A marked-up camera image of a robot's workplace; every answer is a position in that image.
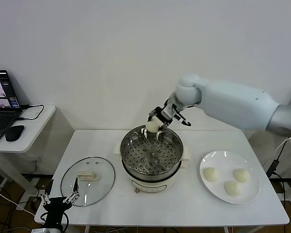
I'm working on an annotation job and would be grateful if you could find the white thin cable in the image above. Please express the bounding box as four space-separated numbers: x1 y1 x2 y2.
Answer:
275 134 291 152

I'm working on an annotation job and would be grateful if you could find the white steamed baozi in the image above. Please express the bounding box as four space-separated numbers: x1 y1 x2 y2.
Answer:
224 181 241 197
145 118 162 133
203 166 220 183
233 168 252 183

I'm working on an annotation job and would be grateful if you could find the stainless steel steamer basket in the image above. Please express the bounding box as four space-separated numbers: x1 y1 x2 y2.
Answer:
114 125 192 180

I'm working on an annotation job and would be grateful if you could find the white floor cable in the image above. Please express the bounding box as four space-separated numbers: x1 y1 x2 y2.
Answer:
0 184 37 217

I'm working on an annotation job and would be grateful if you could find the computer monitor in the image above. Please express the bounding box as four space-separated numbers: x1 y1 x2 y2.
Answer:
0 70 23 145

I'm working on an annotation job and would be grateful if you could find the white electric cooking pot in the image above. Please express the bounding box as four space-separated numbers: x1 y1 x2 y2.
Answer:
121 157 189 195

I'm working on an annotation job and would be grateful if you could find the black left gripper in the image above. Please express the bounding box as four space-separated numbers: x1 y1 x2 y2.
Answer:
39 177 80 227

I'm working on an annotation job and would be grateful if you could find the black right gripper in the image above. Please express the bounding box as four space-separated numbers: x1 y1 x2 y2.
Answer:
147 99 183 133

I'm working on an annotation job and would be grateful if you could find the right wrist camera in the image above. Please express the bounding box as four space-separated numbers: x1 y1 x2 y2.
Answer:
172 108 192 127

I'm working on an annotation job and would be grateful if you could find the white round plate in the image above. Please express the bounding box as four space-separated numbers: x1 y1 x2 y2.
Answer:
199 150 261 204

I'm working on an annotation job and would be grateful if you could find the black laptop charger cable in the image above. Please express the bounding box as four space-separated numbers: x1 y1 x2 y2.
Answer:
18 103 45 121

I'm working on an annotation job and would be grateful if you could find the black computer mouse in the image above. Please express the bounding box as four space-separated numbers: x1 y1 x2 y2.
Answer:
5 125 25 142

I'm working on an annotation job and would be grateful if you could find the glass lid with white handle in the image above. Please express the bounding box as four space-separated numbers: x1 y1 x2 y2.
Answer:
60 156 116 207

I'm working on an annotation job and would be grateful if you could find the black cable with adapter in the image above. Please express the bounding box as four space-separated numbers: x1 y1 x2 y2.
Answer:
266 139 289 203

